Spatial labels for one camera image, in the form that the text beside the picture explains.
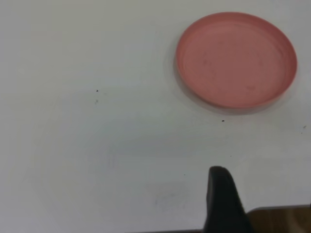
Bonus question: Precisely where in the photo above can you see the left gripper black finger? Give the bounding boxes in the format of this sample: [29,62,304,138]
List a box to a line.
[203,166,255,233]

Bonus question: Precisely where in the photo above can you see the pink round plate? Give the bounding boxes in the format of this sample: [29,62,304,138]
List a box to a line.
[174,11,298,110]

